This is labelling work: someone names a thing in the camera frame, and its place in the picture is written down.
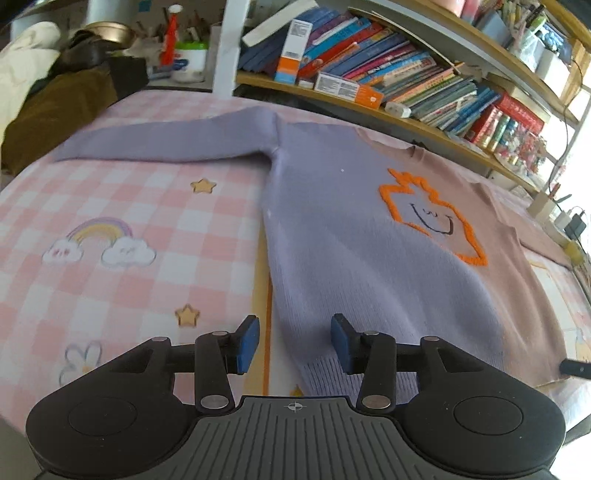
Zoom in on purple and mauve knit sweater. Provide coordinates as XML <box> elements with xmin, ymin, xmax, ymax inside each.
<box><xmin>54</xmin><ymin>108</ymin><xmax>567</xmax><ymax>396</ymax></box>

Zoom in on white power strip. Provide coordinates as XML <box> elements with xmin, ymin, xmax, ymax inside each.
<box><xmin>542</xmin><ymin>208</ymin><xmax>587</xmax><ymax>254</ymax></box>

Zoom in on beige pen holder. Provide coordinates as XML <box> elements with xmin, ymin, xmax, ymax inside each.
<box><xmin>527</xmin><ymin>183</ymin><xmax>560</xmax><ymax>222</ymax></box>

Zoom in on pink checkered cartoon tablecloth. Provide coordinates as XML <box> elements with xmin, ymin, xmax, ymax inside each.
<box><xmin>1</xmin><ymin>91</ymin><xmax>590</xmax><ymax>430</ymax></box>

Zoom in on white charger plug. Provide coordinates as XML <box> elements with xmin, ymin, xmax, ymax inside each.
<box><xmin>384</xmin><ymin>101</ymin><xmax>412</xmax><ymax>119</ymax></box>

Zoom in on lying usmile toothpaste box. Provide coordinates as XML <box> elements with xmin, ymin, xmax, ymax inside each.
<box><xmin>314</xmin><ymin>72</ymin><xmax>384</xmax><ymax>110</ymax></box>

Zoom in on red dictionaries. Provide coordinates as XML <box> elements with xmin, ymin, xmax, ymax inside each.
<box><xmin>464</xmin><ymin>93</ymin><xmax>548</xmax><ymax>152</ymax></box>

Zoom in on row of colourful books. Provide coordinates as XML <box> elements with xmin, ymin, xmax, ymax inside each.
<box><xmin>238</xmin><ymin>1</ymin><xmax>500</xmax><ymax>138</ymax></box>

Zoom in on white green-lidded jar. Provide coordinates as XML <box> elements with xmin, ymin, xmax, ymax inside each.
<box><xmin>171</xmin><ymin>42</ymin><xmax>208</xmax><ymax>83</ymax></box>

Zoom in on upright usmile toothpaste box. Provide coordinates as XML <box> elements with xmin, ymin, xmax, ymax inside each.
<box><xmin>274</xmin><ymin>19</ymin><xmax>312</xmax><ymax>85</ymax></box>

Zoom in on red tassel ornament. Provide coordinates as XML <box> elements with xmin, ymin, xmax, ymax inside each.
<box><xmin>159</xmin><ymin>4</ymin><xmax>183</xmax><ymax>67</ymax></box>

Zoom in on white wooden bookshelf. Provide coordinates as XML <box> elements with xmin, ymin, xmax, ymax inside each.
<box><xmin>213</xmin><ymin>1</ymin><xmax>590</xmax><ymax>192</ymax></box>

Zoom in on brown garment pile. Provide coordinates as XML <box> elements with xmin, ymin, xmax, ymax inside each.
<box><xmin>1</xmin><ymin>67</ymin><xmax>117</xmax><ymax>176</ymax></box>

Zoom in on black bag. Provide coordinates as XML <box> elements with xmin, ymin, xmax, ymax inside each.
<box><xmin>49</xmin><ymin>29</ymin><xmax>148</xmax><ymax>100</ymax></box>

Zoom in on cream white jacket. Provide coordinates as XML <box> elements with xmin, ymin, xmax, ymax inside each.
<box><xmin>0</xmin><ymin>21</ymin><xmax>61</xmax><ymax>139</ymax></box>

